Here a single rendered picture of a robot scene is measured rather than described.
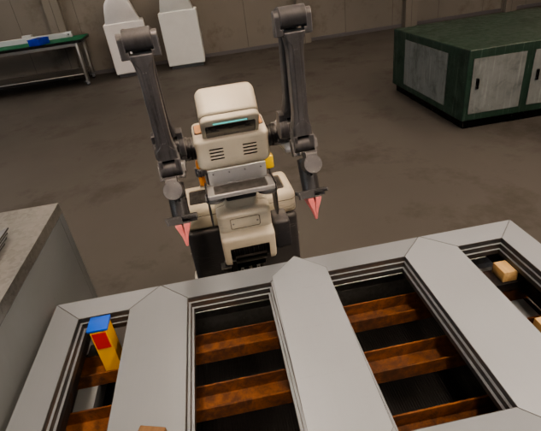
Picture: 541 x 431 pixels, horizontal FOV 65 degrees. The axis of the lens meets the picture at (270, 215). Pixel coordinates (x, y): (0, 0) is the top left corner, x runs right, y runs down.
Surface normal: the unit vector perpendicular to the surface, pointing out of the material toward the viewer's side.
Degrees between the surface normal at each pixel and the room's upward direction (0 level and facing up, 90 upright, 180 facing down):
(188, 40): 90
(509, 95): 90
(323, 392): 0
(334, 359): 0
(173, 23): 90
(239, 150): 98
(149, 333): 0
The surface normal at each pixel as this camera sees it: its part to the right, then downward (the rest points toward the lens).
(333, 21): 0.19, 0.48
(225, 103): 0.04, -0.31
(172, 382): -0.11, -0.86
